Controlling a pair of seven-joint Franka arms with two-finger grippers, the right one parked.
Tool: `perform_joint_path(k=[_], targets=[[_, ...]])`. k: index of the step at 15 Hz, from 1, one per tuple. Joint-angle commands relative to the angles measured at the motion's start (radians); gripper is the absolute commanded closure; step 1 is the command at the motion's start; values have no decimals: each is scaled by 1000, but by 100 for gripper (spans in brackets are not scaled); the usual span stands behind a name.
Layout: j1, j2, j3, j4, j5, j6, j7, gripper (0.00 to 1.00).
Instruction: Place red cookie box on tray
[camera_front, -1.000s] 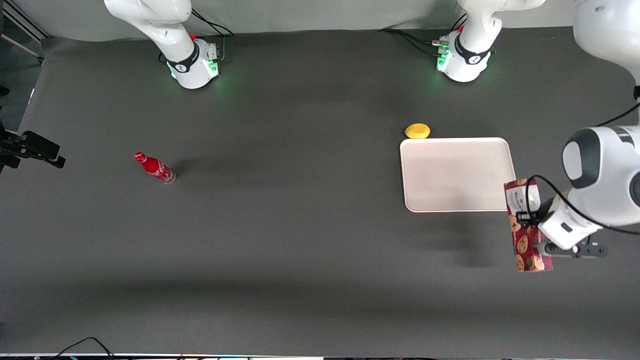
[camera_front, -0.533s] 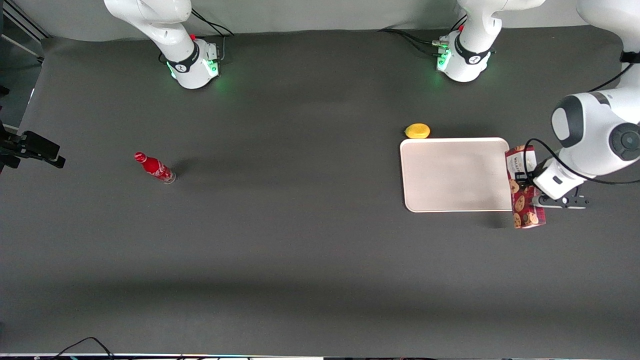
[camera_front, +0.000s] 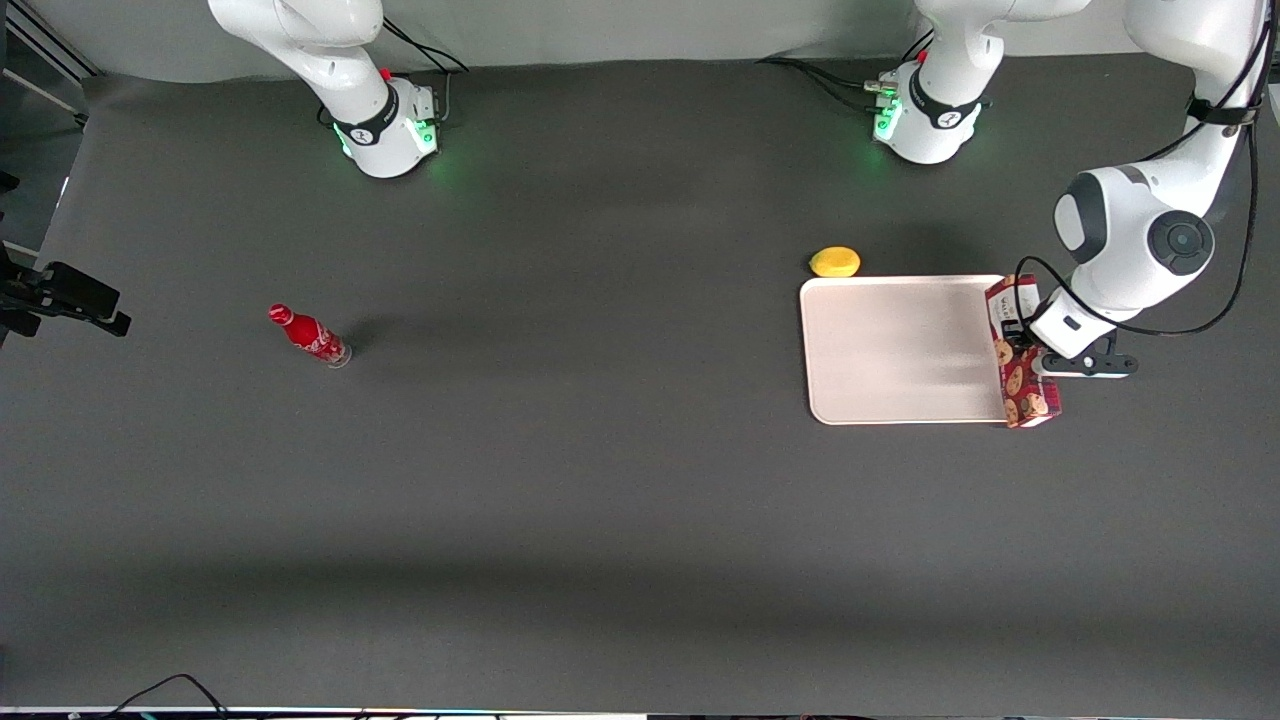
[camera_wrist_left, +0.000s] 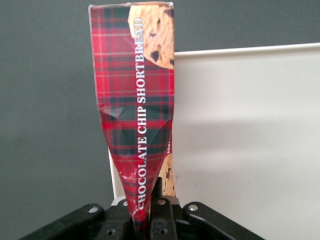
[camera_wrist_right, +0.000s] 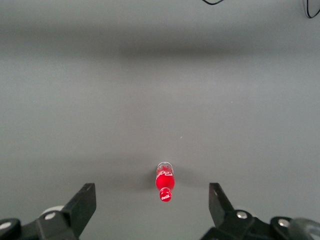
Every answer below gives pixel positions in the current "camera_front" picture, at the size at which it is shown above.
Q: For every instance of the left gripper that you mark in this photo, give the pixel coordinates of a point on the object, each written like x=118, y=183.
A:
x=1018, y=331

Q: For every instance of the red plaid cookie box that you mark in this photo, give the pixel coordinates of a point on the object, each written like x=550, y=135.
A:
x=1025, y=390

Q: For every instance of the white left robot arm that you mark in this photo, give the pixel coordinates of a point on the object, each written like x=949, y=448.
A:
x=1140, y=230

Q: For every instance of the white rectangular tray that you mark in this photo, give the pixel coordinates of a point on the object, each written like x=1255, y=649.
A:
x=900, y=350

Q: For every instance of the yellow lemon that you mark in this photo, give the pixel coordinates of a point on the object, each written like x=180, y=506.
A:
x=835, y=262

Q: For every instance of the red cola bottle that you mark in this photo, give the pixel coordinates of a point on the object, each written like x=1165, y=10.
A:
x=310, y=335

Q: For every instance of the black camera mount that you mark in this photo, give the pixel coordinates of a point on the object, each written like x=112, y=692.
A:
x=60, y=295

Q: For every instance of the aluminium frame rail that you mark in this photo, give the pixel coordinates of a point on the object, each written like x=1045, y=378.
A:
x=45, y=50

